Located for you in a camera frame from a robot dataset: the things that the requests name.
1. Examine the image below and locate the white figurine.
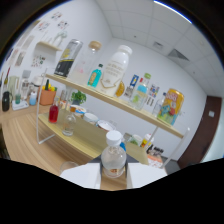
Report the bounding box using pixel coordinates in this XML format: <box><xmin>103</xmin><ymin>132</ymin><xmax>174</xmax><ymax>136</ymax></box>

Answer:
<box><xmin>52</xmin><ymin>30</ymin><xmax>69</xmax><ymax>48</ymax></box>

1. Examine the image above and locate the white bowl with dark rim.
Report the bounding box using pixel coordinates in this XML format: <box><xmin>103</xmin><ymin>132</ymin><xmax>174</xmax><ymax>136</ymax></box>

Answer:
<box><xmin>96</xmin><ymin>119</ymin><xmax>116</xmax><ymax>132</ymax></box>

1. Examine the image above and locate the small clear bottle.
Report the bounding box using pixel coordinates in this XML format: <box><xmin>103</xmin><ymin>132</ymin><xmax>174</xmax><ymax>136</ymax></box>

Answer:
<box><xmin>152</xmin><ymin>92</ymin><xmax>167</xmax><ymax>117</ymax></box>

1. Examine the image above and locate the glass jar with cork lid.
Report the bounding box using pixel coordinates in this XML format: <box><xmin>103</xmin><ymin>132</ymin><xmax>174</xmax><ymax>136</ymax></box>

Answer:
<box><xmin>68</xmin><ymin>40</ymin><xmax>103</xmax><ymax>86</ymax></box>

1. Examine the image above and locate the green and white mug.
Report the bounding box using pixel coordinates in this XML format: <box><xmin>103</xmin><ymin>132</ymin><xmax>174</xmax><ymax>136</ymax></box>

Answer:
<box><xmin>128</xmin><ymin>133</ymin><xmax>143</xmax><ymax>147</ymax></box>

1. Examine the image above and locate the wooden wall shelf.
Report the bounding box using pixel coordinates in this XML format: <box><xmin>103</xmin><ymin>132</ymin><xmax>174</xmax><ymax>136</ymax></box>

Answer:
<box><xmin>36</xmin><ymin>40</ymin><xmax>63</xmax><ymax>53</ymax></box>

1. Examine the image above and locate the clear bottle with red label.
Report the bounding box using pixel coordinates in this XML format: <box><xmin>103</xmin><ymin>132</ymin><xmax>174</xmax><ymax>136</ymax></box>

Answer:
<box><xmin>100</xmin><ymin>130</ymin><xmax>128</xmax><ymax>179</ymax></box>

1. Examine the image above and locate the red liquid glass bottle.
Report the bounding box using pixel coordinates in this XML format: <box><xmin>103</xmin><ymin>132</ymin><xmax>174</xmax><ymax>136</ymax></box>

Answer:
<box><xmin>48</xmin><ymin>99</ymin><xmax>60</xmax><ymax>124</ymax></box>

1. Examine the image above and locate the dark brown door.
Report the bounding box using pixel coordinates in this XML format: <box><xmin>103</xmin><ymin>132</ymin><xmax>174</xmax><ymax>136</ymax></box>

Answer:
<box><xmin>177</xmin><ymin>95</ymin><xmax>223</xmax><ymax>169</ymax></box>

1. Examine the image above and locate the small green potted plant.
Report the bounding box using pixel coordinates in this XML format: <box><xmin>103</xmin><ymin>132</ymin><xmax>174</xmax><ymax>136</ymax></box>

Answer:
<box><xmin>71</xmin><ymin>90</ymin><xmax>87</xmax><ymax>106</ymax></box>

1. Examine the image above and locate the large white milk bottle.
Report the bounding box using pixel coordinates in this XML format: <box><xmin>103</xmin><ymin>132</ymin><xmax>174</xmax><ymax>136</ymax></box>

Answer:
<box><xmin>95</xmin><ymin>44</ymin><xmax>133</xmax><ymax>98</ymax></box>

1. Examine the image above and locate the small white blue bottle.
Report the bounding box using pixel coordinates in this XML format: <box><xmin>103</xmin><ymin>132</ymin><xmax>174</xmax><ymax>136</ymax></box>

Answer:
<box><xmin>29</xmin><ymin>91</ymin><xmax>38</xmax><ymax>106</ymax></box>

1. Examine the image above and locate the yellow cartoon print can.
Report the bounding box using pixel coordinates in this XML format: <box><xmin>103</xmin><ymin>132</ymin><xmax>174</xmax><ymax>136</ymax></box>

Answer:
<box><xmin>157</xmin><ymin>88</ymin><xmax>185</xmax><ymax>127</ymax></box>

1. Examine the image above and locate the orange and white paper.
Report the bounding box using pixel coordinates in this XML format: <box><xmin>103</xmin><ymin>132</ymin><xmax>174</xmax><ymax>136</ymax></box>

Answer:
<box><xmin>147</xmin><ymin>153</ymin><xmax>164</xmax><ymax>169</ymax></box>

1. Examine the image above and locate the white kitchen scale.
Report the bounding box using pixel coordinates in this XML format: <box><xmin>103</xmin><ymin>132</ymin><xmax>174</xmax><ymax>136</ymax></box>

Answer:
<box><xmin>11</xmin><ymin>99</ymin><xmax>30</xmax><ymax>111</ymax></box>

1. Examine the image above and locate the white small appliance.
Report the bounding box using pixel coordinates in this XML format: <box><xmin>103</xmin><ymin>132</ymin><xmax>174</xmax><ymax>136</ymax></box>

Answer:
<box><xmin>32</xmin><ymin>75</ymin><xmax>45</xmax><ymax>88</ymax></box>

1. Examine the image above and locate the orange storage box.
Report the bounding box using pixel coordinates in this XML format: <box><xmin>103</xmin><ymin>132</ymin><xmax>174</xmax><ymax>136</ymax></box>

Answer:
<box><xmin>39</xmin><ymin>79</ymin><xmax>58</xmax><ymax>106</ymax></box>

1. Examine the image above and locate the plain white bowl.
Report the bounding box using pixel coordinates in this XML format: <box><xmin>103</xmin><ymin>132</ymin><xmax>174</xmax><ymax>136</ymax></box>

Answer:
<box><xmin>82</xmin><ymin>112</ymin><xmax>100</xmax><ymax>125</ymax></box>

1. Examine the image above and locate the white wooden two-tier shelf rack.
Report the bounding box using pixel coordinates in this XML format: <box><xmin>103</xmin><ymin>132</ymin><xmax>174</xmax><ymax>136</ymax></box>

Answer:
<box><xmin>35</xmin><ymin>68</ymin><xmax>191</xmax><ymax>169</ymax></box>

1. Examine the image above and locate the small teal liquid bottle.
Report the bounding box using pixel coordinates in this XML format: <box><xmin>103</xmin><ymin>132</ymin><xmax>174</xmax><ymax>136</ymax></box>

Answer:
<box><xmin>87</xmin><ymin>63</ymin><xmax>104</xmax><ymax>88</ymax></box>

